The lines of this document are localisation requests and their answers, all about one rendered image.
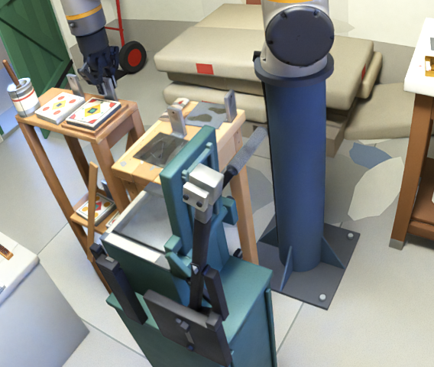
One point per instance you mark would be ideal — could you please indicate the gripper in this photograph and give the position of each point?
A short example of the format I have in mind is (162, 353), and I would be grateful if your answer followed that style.
(94, 47)

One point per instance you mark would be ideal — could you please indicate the dark grey link bar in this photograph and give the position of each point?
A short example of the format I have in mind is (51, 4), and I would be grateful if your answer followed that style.
(198, 260)

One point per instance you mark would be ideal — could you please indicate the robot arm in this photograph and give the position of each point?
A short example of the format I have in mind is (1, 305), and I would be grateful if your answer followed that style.
(297, 34)

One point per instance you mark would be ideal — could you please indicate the patterned tile with yellow diamond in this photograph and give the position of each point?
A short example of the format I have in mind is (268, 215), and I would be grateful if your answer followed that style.
(92, 111)

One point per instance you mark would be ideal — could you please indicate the red hand truck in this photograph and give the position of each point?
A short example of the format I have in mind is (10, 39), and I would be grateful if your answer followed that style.
(133, 57)

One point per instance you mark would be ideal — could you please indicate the white tile with red dots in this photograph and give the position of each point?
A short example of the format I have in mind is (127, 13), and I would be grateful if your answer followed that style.
(58, 107)

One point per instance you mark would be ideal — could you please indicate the small white red tile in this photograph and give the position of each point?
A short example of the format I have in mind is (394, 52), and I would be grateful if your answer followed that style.
(180, 102)

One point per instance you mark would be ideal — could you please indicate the brown wooden rack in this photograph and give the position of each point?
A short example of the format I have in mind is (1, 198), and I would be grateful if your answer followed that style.
(45, 153)

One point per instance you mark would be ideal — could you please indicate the beige cement sack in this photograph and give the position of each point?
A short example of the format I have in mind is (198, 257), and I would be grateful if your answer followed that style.
(392, 114)
(350, 84)
(217, 46)

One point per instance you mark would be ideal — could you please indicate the white tile with coloured diamonds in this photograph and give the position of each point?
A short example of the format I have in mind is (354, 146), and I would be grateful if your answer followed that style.
(94, 206)

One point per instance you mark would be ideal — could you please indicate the white patterned tile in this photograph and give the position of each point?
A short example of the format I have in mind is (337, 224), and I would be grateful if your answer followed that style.
(113, 221)

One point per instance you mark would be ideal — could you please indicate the light wooden side bench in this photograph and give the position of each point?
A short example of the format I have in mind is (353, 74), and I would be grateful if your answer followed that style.
(236, 126)

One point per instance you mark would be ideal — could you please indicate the grey knurled press lever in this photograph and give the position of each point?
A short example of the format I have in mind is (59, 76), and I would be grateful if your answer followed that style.
(203, 183)

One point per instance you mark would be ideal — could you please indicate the grey framed press lid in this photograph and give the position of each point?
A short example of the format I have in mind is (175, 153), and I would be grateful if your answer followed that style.
(140, 225)

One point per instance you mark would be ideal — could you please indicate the teal cement press body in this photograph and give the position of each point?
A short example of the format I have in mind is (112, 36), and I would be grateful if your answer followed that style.
(236, 306)

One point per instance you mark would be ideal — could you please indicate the green wooden door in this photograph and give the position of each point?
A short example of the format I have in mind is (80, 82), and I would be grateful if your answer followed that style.
(30, 49)

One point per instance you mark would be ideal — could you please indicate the white paint tin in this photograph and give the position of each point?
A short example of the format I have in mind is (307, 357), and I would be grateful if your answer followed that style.
(23, 98)

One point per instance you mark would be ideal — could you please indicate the dark grey flat bar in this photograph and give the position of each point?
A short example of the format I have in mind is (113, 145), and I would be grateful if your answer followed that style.
(217, 294)
(119, 284)

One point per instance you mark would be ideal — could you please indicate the grey white counter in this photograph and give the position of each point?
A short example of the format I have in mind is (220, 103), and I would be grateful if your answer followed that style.
(22, 313)

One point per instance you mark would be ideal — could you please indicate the dark grey hinged plate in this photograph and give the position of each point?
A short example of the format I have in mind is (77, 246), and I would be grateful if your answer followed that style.
(190, 329)

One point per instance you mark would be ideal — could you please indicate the white topped brown table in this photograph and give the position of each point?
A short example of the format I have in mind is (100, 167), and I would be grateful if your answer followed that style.
(419, 126)

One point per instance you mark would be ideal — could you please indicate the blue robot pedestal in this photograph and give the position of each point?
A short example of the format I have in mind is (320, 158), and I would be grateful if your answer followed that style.
(297, 172)

